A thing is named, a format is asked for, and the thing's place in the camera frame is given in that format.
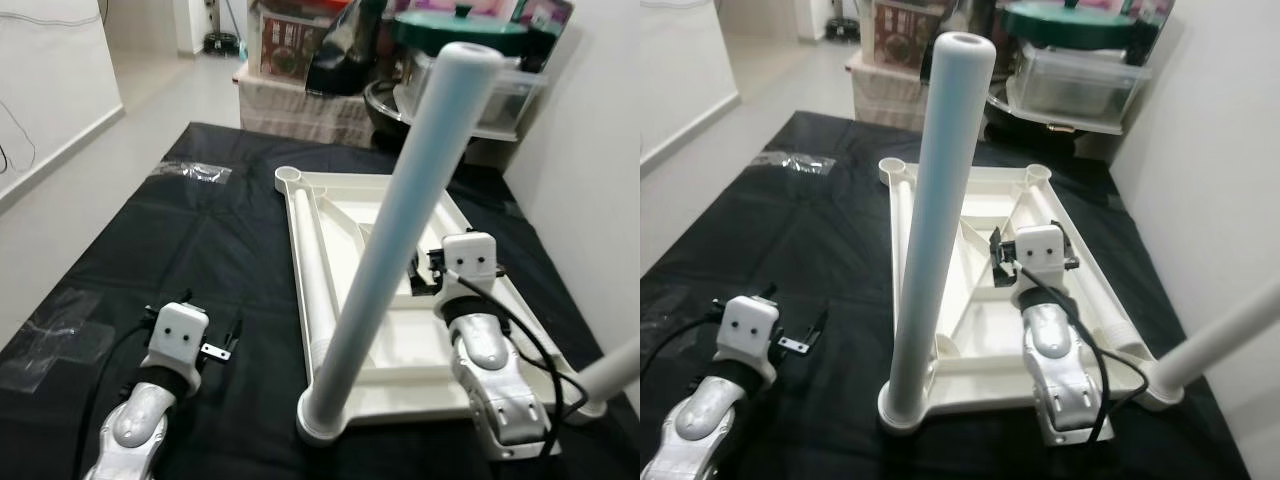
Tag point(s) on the patterned cloth covered bench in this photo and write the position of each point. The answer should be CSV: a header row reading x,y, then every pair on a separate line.
x,y
885,100
300,115

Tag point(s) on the green round pot lid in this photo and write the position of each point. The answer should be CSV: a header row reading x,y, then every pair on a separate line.
x,y
1070,22
450,30

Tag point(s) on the pink purple container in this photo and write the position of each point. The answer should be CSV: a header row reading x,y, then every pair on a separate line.
x,y
480,5

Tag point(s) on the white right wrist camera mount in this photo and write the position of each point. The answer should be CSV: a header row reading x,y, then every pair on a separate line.
x,y
1042,255
470,260

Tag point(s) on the dark green tray with label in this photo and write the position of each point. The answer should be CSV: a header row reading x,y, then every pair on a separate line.
x,y
548,30
1152,30

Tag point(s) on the clear plastic food container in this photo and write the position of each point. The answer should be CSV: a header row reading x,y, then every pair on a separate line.
x,y
515,100
1080,90

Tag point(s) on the brown printed carton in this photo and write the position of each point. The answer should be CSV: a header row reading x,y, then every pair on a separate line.
x,y
295,48
902,35

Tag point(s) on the shiny black plastic bag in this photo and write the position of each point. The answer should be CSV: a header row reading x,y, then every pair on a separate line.
x,y
960,20
345,55

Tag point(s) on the crumpled clear tape piece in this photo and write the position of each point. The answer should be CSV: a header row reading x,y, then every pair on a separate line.
x,y
190,172
800,162

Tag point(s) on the flat clear tape patch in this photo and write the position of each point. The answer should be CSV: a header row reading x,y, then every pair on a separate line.
x,y
55,340
660,330

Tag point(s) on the white plastic table top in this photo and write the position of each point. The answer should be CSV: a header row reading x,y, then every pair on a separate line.
x,y
1000,350
400,350

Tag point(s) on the black tablecloth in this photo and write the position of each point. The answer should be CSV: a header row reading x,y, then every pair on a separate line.
x,y
780,250
200,250

